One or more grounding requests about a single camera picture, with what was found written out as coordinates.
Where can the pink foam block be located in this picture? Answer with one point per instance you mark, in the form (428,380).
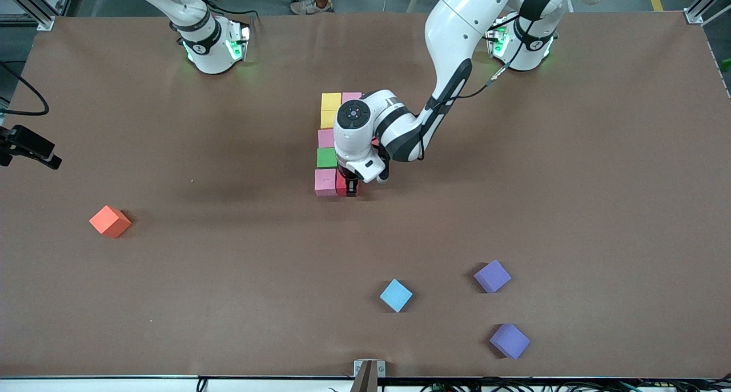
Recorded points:
(325,138)
(350,96)
(325,182)

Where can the green foam block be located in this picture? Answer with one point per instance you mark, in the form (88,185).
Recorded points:
(326,158)

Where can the yellow foam block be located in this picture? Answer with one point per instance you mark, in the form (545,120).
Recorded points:
(328,119)
(330,101)

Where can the purple foam block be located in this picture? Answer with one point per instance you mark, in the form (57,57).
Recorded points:
(509,340)
(491,275)

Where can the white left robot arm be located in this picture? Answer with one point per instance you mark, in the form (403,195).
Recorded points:
(457,20)

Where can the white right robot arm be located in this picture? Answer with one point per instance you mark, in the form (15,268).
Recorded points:
(208,58)

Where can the orange foam block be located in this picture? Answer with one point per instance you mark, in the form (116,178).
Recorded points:
(109,220)

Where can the blue foam block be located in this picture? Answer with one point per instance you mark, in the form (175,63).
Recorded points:
(396,295)

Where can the brown table cover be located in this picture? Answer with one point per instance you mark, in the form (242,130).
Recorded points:
(85,266)

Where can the white sneaker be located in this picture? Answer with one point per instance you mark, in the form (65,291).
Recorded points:
(311,5)

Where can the small green object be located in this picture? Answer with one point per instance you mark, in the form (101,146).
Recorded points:
(727,65)

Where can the aluminium frame post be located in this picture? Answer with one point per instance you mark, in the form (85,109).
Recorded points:
(699,12)
(34,12)

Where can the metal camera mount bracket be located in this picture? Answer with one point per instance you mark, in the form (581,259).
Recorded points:
(369,372)

